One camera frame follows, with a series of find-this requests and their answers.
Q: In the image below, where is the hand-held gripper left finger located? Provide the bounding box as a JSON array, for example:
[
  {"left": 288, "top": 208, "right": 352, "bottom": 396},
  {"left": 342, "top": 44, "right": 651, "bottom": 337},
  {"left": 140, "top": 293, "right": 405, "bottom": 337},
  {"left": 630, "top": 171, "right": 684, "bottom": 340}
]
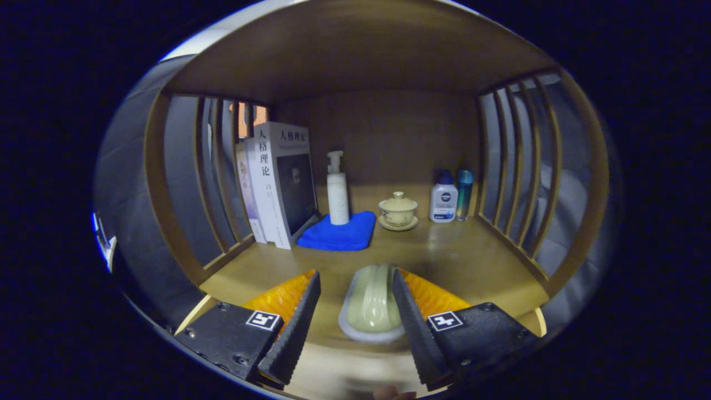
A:
[{"left": 174, "top": 269, "right": 322, "bottom": 388}]

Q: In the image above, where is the teal bottle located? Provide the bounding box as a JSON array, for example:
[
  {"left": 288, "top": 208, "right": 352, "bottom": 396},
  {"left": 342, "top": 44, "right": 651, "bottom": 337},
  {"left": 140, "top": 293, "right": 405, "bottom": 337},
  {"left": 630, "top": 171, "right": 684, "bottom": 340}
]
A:
[{"left": 455, "top": 169, "right": 475, "bottom": 222}]

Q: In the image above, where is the white pump bottle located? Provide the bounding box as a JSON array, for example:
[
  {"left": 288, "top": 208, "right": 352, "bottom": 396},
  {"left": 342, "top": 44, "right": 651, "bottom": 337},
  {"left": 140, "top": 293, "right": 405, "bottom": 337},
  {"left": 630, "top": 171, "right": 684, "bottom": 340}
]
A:
[{"left": 326, "top": 151, "right": 351, "bottom": 226}]

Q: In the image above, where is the wooden cabinet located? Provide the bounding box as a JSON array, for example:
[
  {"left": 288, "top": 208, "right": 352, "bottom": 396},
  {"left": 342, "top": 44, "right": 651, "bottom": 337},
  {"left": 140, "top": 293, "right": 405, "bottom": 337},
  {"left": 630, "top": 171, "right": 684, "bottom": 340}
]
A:
[{"left": 143, "top": 0, "right": 612, "bottom": 312}]

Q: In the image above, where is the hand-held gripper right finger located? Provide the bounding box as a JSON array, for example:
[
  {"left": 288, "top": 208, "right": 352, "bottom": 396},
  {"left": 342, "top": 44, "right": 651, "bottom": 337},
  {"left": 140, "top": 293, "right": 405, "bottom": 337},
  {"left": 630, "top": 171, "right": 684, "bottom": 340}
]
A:
[{"left": 392, "top": 268, "right": 542, "bottom": 391}]

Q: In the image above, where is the pale green handled brush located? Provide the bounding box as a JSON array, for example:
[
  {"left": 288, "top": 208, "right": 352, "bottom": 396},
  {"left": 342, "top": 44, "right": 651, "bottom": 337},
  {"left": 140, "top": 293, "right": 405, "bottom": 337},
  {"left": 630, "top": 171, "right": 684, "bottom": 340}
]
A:
[{"left": 338, "top": 264, "right": 409, "bottom": 344}]

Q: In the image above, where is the white bottle with blue cap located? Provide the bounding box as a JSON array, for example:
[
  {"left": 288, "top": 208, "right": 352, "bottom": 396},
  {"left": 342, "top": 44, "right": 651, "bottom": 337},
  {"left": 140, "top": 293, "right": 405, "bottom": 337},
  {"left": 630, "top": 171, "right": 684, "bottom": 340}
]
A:
[{"left": 428, "top": 169, "right": 459, "bottom": 224}]

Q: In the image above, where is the thin pale purple book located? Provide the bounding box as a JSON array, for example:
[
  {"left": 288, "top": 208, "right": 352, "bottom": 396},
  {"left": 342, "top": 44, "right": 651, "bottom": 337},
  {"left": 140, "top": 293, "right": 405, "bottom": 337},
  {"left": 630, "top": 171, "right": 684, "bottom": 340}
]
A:
[{"left": 236, "top": 142, "right": 268, "bottom": 244}]

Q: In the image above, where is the folded blue cloth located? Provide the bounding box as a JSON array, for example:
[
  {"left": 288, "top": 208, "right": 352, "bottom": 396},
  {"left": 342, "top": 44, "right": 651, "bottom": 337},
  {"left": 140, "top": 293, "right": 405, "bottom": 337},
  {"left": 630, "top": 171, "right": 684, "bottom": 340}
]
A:
[{"left": 297, "top": 211, "right": 377, "bottom": 252}]

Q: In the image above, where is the wooden countertop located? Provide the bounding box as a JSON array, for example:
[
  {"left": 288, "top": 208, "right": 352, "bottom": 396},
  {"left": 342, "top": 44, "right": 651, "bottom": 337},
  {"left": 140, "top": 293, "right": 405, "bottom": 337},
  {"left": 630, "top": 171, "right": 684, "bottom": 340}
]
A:
[{"left": 197, "top": 186, "right": 550, "bottom": 341}]

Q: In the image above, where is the beige lidded tea cup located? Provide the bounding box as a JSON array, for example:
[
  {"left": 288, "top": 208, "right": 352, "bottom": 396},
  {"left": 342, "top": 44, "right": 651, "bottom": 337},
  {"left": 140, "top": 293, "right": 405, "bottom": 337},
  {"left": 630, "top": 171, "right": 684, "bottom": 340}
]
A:
[{"left": 377, "top": 192, "right": 419, "bottom": 232}]

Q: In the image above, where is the thick white book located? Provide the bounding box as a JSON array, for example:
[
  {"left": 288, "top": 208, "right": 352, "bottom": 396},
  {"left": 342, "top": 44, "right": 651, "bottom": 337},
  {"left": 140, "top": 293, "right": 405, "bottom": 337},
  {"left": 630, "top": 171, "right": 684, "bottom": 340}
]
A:
[{"left": 246, "top": 122, "right": 321, "bottom": 250}]

